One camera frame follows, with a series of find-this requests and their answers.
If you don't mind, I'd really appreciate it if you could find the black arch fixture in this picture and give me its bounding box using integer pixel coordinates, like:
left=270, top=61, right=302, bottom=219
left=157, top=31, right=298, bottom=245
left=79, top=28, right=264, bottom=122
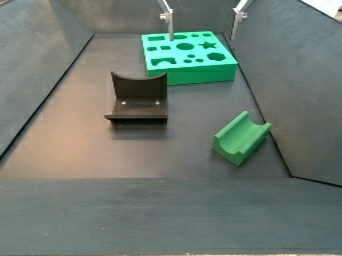
left=104, top=72, right=168, bottom=122

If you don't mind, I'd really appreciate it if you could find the green arch object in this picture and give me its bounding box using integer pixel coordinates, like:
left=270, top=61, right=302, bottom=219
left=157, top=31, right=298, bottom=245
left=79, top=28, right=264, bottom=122
left=212, top=111, right=271, bottom=166

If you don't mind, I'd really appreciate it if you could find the green shape sorter block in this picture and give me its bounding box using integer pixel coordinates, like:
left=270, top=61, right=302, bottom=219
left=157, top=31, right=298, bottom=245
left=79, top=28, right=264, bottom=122
left=141, top=31, right=238, bottom=85

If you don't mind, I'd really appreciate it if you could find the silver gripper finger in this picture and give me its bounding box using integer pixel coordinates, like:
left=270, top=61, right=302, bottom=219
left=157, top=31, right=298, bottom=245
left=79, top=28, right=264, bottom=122
left=157, top=0, right=173, bottom=40
left=230, top=0, right=254, bottom=40

